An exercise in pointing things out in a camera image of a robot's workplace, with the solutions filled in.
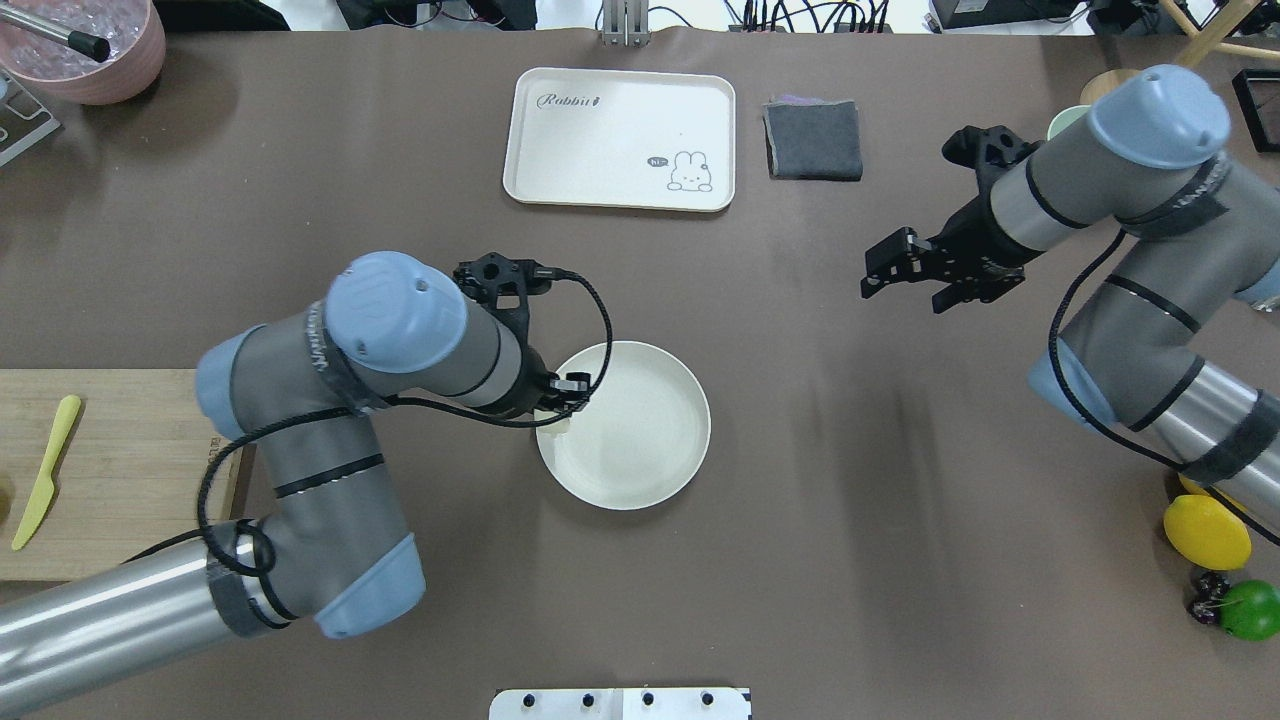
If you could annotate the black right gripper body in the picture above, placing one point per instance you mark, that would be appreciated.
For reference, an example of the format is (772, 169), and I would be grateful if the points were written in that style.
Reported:
(973, 246)

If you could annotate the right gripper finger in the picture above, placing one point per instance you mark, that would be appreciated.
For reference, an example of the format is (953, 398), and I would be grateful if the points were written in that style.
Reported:
(983, 290)
(902, 256)

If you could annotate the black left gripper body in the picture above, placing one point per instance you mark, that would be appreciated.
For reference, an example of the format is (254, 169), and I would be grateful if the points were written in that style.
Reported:
(537, 394)

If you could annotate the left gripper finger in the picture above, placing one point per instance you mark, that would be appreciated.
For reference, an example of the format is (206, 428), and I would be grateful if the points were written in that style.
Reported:
(572, 384)
(560, 405)

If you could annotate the cream round plate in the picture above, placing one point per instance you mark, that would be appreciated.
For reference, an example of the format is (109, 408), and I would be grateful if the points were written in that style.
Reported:
(643, 435)

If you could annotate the white bun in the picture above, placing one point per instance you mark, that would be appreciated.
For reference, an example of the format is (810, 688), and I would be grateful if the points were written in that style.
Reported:
(552, 424)

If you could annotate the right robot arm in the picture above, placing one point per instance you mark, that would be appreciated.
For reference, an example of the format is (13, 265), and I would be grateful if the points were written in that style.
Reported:
(1151, 156)

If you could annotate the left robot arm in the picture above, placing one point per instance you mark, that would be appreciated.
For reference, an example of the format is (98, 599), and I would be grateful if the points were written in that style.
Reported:
(297, 517)

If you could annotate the cream rabbit tray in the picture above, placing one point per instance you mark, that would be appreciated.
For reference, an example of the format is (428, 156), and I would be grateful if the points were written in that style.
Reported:
(622, 139)

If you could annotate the black tray corner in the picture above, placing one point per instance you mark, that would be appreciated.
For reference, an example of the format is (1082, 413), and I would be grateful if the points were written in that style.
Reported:
(1257, 92)

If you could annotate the grey folded cloth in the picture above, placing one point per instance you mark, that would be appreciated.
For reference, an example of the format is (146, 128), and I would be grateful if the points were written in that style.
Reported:
(813, 140)

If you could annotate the mint green bowl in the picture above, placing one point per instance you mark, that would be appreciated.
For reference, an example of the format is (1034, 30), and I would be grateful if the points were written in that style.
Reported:
(1064, 119)

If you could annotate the yellow lemon upper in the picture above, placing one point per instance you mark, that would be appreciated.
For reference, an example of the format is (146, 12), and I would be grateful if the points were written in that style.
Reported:
(1192, 487)

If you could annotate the yellow lemon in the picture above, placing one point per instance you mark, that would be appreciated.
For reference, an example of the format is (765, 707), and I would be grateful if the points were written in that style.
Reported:
(1192, 487)
(1204, 532)

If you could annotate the yellow lemon lower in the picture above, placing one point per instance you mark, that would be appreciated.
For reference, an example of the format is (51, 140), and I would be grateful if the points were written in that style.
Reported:
(1204, 532)

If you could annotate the wooden cup stand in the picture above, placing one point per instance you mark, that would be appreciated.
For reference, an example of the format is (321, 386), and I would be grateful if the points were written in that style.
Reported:
(1196, 44)

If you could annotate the dark grape cluster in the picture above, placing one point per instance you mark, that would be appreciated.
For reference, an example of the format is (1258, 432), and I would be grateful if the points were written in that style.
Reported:
(1209, 589)

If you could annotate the wooden cutting board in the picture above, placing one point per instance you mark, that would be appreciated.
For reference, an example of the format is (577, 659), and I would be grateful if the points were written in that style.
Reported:
(129, 474)

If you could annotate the green lime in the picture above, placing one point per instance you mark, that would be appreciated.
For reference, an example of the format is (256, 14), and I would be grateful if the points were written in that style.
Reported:
(1250, 611)

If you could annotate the yellow plastic knife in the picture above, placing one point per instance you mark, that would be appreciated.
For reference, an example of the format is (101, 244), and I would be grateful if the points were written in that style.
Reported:
(44, 489)

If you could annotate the pink ice bucket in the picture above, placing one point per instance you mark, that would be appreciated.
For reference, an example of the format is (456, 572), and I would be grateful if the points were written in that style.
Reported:
(135, 34)

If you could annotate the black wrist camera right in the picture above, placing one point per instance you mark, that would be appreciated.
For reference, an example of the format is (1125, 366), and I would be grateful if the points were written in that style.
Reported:
(989, 152)

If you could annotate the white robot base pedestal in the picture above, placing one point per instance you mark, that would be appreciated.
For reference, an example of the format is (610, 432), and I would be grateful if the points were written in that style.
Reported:
(691, 702)

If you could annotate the ice tongs handle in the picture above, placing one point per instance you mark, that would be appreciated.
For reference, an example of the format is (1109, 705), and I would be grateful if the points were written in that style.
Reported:
(93, 47)

